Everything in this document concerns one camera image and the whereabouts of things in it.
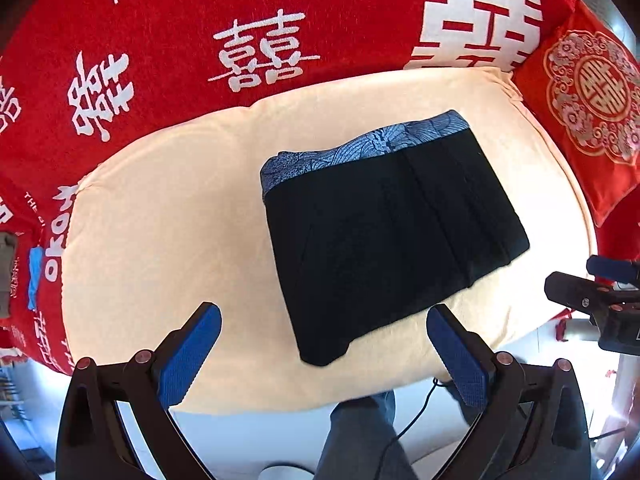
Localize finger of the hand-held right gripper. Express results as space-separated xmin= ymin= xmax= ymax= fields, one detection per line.
xmin=544 ymin=271 xmax=621 ymax=317
xmin=586 ymin=254 xmax=640 ymax=287

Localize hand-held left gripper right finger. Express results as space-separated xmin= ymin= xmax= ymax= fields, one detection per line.
xmin=426 ymin=304 xmax=593 ymax=480

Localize blue object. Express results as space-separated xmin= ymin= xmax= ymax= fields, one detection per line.
xmin=27 ymin=247 xmax=47 ymax=311

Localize thin black cable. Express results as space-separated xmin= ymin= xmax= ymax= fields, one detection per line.
xmin=367 ymin=377 xmax=451 ymax=480

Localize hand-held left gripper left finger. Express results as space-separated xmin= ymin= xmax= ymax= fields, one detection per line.
xmin=55 ymin=302 xmax=223 ymax=480

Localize red embroidered pillow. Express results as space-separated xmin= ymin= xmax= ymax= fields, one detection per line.
xmin=512 ymin=0 xmax=640 ymax=228

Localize cream cushion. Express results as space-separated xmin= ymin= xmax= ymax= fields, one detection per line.
xmin=60 ymin=67 xmax=598 ymax=416

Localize person's leg in jeans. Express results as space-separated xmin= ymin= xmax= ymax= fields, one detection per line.
xmin=320 ymin=390 xmax=417 ymax=480

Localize black pants with blue waistband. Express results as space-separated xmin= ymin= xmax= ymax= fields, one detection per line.
xmin=260 ymin=109 xmax=531 ymax=367

